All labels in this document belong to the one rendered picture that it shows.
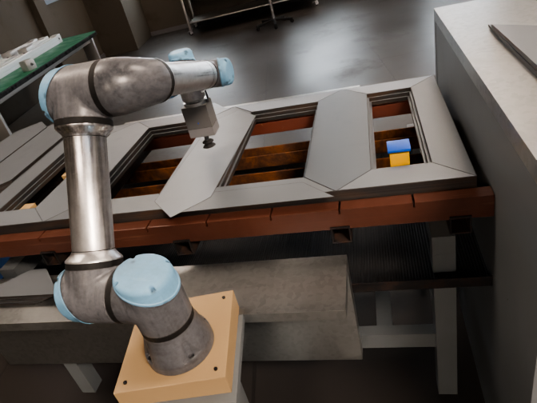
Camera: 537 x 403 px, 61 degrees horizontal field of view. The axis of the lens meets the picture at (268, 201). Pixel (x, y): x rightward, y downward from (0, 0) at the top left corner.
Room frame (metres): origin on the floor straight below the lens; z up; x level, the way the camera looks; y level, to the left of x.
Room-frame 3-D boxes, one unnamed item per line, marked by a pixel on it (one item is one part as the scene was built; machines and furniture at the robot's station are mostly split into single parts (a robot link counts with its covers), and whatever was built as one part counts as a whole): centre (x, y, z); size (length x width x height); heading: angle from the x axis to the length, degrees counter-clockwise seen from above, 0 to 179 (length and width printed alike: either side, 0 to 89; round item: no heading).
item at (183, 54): (1.43, 0.14, 1.15); 0.09 x 0.08 x 0.11; 159
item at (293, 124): (1.79, 0.05, 0.79); 1.56 x 0.09 x 0.06; 73
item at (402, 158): (1.09, -0.38, 0.78); 0.05 x 0.05 x 0.19; 73
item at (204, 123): (1.44, 0.14, 0.99); 0.10 x 0.09 x 0.16; 164
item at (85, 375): (1.37, 0.91, 0.34); 0.06 x 0.06 x 0.68; 73
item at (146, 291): (0.73, 0.28, 0.90); 0.13 x 0.12 x 0.14; 69
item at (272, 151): (1.66, 0.09, 0.70); 1.66 x 0.08 x 0.05; 73
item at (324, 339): (1.13, 0.46, 0.48); 1.30 x 0.04 x 0.35; 73
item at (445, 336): (0.96, -0.43, 0.34); 0.06 x 0.06 x 0.68; 73
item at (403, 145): (1.09, -0.38, 0.88); 0.06 x 0.06 x 0.02; 73
